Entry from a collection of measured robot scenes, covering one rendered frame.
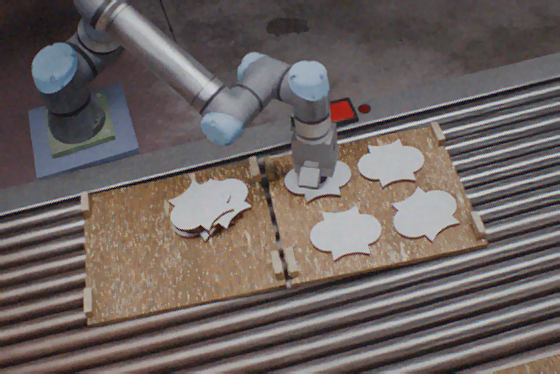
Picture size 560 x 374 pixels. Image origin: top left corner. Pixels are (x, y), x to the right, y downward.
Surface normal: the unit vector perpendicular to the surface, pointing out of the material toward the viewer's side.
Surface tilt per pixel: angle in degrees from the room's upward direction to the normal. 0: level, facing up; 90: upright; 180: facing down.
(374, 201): 0
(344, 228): 0
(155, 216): 0
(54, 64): 10
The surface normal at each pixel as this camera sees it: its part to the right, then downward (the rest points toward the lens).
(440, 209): -0.13, -0.67
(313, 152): -0.28, 0.73
